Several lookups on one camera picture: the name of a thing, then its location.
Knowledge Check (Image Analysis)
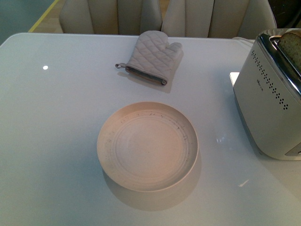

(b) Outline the bread slice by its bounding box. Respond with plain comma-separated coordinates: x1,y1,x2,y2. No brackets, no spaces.
278,29,301,73

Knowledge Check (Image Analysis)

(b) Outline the white chrome toaster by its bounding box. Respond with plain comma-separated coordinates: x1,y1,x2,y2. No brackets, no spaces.
233,32,301,161

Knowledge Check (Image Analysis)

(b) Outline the pink round plate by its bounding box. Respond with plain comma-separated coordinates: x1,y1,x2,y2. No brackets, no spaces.
97,102,198,192

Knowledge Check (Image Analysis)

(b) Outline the grey quilted oven mitt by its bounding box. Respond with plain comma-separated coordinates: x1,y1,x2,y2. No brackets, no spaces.
115,31,183,86

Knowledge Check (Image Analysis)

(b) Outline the left beige chair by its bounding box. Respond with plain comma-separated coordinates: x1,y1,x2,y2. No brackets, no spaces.
59,0,163,35

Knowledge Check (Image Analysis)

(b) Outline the beige chair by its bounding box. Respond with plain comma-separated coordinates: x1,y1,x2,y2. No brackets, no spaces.
59,0,163,35
162,0,277,39

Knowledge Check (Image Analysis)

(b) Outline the right beige chair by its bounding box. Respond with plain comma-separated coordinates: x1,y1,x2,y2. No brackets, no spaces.
162,0,277,39

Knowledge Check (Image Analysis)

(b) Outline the dark grey washing machine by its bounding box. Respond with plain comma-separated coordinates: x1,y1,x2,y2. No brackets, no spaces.
268,0,301,28

